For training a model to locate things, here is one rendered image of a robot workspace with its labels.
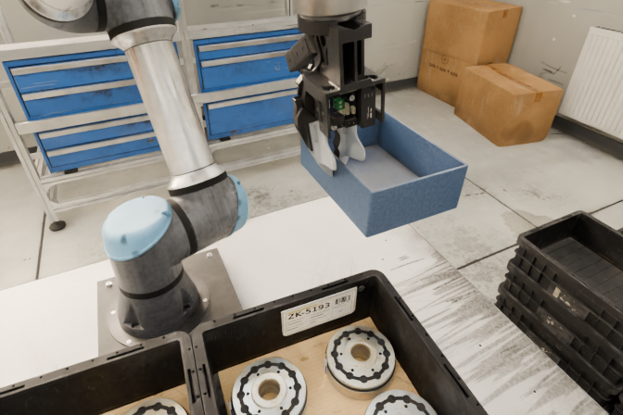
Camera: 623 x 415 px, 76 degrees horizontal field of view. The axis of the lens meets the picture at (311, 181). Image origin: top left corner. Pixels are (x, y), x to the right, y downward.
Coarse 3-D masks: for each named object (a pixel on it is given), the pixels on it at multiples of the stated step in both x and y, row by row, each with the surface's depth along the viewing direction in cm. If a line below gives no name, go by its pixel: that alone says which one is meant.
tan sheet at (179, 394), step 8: (184, 384) 58; (168, 392) 57; (176, 392) 57; (184, 392) 57; (144, 400) 56; (176, 400) 56; (184, 400) 56; (120, 408) 55; (128, 408) 55; (184, 408) 55
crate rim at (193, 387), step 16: (160, 336) 53; (176, 336) 53; (112, 352) 51; (128, 352) 52; (144, 352) 52; (192, 352) 51; (64, 368) 50; (80, 368) 50; (96, 368) 50; (192, 368) 50; (16, 384) 48; (32, 384) 48; (48, 384) 48; (192, 384) 49; (0, 400) 47; (192, 400) 48
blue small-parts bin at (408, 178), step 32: (384, 128) 66; (352, 160) 65; (384, 160) 65; (416, 160) 60; (448, 160) 54; (352, 192) 50; (384, 192) 47; (416, 192) 49; (448, 192) 52; (384, 224) 50
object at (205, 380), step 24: (312, 288) 60; (336, 288) 60; (384, 288) 60; (240, 312) 57; (264, 312) 57; (408, 312) 57; (192, 336) 53; (456, 384) 48; (216, 408) 46; (480, 408) 46
